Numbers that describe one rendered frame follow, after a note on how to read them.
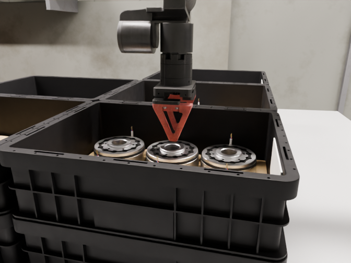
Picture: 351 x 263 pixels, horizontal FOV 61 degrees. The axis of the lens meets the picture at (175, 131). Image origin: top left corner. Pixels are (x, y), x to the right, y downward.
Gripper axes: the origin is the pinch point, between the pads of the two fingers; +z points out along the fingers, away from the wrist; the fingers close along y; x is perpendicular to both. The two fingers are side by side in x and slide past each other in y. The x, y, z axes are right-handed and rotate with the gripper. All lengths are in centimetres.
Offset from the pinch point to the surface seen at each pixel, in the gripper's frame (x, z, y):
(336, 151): 48, 19, -44
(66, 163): -11.5, -1.8, 20.6
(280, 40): 58, -12, -207
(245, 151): 13.5, 3.6, -0.9
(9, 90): -56, 0, -31
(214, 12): 4, -32, -190
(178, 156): 1.1, 3.9, 2.9
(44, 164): -14.8, -1.3, 20.3
